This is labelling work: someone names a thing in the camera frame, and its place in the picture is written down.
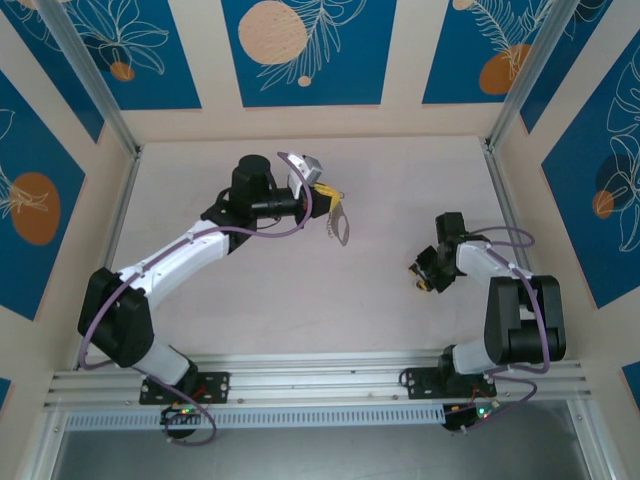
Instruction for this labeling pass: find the silver carabiner keyring with chain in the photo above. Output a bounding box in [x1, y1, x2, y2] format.
[324, 199, 352, 249]

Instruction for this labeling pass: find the grey metal shelf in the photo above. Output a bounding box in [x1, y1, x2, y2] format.
[49, 424, 591, 480]

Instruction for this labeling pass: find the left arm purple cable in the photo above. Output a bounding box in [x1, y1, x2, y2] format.
[77, 150, 315, 447]

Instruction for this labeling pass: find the long aluminium frame profile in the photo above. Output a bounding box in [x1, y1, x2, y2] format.
[480, 138, 617, 480]

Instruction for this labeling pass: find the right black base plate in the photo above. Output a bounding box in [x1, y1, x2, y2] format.
[399, 367, 499, 400]

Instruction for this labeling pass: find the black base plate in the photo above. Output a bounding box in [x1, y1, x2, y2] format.
[138, 370, 232, 406]
[399, 367, 499, 400]

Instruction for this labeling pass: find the aluminium mounting rail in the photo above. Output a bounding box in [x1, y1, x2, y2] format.
[42, 349, 594, 415]

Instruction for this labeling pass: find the grey slotted cable duct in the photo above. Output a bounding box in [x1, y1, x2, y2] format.
[63, 404, 447, 431]

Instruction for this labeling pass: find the aluminium corner post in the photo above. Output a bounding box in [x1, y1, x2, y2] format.
[489, 0, 569, 151]
[35, 0, 145, 161]

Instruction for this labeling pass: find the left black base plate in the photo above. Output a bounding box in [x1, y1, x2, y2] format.
[138, 370, 232, 406]

